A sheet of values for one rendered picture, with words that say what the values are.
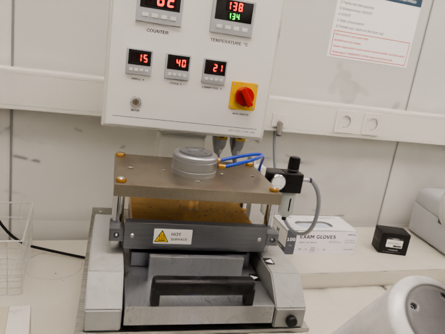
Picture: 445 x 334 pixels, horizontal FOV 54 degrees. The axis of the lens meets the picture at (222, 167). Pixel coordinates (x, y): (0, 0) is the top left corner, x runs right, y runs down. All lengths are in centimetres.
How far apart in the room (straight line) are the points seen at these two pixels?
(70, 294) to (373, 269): 80
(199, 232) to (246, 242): 8
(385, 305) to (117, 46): 65
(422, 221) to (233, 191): 104
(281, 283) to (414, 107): 104
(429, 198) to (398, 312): 125
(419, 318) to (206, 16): 65
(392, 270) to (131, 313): 88
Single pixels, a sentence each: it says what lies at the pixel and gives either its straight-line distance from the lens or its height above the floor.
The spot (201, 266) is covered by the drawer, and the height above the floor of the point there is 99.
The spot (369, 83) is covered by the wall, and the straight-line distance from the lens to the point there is 150.
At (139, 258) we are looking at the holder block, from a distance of 74.
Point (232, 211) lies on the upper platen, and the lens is 81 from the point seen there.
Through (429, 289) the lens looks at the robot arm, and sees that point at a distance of 42.
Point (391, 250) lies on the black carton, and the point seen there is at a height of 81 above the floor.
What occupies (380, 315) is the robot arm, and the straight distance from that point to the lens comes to 40.
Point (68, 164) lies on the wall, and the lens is 127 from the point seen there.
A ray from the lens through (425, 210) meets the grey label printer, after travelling 164.
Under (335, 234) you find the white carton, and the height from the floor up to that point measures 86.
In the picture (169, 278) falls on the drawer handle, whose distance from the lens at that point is 63.
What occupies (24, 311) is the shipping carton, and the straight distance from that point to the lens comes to 88.
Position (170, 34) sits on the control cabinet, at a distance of 86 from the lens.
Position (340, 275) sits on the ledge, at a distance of 125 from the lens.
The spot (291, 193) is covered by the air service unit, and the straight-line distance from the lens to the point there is 97.
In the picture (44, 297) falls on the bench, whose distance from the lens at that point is 108.
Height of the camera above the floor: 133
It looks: 15 degrees down
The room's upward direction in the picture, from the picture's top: 8 degrees clockwise
